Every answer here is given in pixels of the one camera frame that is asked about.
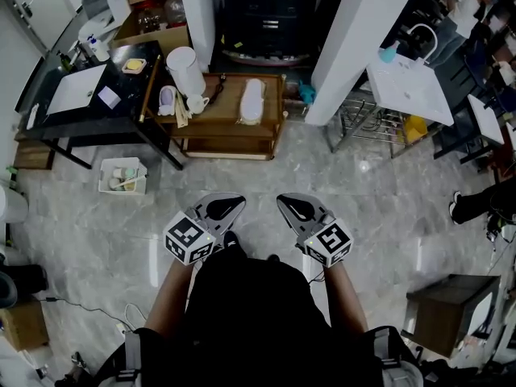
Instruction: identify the closed cardboard box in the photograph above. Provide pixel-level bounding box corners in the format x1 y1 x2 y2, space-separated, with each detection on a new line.
0 299 50 352

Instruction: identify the metal wire rack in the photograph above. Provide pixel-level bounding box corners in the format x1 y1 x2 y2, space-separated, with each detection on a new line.
328 89 435 160

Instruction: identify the white pump bottle blue nozzle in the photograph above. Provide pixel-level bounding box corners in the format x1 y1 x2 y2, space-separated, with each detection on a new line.
86 33 111 63

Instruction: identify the person's left forearm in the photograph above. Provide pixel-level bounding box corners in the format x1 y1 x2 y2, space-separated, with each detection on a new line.
144 258 197 340

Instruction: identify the white square washbasin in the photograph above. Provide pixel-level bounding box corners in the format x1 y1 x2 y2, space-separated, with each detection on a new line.
365 48 456 127

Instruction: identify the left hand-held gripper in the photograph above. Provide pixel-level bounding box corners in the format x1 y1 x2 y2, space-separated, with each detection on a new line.
163 193 247 266

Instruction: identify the teal rubber glove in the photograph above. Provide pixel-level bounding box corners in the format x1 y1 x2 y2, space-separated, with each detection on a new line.
298 79 318 105

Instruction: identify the teal soap dispenser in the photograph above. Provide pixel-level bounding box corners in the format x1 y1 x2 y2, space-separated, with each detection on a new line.
377 40 401 65

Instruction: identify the beige dish with yellow soap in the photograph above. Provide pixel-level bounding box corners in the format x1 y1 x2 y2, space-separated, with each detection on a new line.
121 56 147 75

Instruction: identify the person's left shoe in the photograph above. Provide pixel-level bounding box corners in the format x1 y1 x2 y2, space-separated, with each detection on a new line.
223 230 245 257

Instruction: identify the person's black clothing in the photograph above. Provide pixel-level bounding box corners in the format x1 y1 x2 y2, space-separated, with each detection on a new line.
54 248 424 387

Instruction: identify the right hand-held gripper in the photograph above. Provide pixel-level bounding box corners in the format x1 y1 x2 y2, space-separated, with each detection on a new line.
276 193 355 268

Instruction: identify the grey backpack strap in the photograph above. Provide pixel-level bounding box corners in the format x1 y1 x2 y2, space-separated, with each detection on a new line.
116 331 143 383
372 327 404 370

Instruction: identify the person's right forearm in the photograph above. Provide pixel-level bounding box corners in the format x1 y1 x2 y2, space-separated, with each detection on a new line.
321 262 370 335

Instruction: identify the wooden serving cart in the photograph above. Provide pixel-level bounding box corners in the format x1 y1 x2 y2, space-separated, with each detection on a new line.
155 73 289 161

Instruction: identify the black floor cable with adapter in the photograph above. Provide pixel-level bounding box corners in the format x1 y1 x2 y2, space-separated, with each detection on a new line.
38 295 134 334

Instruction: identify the small white box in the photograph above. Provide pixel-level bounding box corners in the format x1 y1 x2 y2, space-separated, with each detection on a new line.
97 85 122 110

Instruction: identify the white flat card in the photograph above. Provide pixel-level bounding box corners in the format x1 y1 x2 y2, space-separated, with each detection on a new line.
26 102 40 131

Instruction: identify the small white rounded container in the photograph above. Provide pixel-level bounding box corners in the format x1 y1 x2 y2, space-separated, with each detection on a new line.
157 85 177 116

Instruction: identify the black round bin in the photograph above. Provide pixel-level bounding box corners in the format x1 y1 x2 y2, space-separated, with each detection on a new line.
0 274 19 310

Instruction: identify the dark brown wooden box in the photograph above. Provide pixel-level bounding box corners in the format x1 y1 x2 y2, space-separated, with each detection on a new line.
405 274 501 359

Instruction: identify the yellow bag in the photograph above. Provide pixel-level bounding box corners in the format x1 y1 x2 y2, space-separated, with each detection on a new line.
402 114 427 144

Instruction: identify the white mug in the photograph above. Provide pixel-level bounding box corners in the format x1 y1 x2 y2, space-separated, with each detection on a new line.
185 94 210 115

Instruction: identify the white side table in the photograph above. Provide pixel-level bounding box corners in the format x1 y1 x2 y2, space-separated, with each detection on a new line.
467 94 506 147

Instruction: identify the black power cable with plug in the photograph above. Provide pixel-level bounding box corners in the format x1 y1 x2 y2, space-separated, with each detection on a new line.
209 73 227 105

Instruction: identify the white electric kettle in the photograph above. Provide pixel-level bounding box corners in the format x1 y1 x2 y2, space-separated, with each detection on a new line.
165 46 207 96

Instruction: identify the white storage basket with cups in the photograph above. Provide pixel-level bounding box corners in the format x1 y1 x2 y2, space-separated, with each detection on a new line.
98 157 148 196

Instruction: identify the brown pole with brass ends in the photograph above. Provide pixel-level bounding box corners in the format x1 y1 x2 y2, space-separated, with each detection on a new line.
139 54 162 123

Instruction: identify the dark cabinet with drawers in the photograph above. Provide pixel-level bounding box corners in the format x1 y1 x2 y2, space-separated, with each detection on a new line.
219 0 323 68

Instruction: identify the white trash can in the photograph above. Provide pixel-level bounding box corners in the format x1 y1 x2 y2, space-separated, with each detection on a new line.
0 183 30 224

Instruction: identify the white curved faucet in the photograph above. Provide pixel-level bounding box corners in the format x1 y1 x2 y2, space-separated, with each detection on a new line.
406 23 439 66

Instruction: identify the large open cardboard box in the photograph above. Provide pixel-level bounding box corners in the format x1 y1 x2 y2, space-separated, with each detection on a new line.
108 8 193 58

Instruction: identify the white oblong package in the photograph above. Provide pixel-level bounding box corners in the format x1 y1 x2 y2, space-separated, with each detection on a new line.
235 77 267 127

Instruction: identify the white paper sheet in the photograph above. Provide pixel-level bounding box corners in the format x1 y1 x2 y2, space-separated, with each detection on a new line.
46 63 108 116

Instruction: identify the black counter table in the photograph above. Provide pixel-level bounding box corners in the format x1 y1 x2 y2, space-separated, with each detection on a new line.
15 40 185 172

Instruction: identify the beige paper packet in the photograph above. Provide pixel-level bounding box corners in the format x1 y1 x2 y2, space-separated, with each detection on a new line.
174 94 191 129

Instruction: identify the white toilet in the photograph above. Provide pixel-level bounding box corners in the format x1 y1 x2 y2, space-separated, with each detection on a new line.
77 0 132 48

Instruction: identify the clear jar with red lid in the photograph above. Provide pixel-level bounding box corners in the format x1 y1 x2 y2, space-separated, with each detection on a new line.
164 0 187 27
136 0 164 31

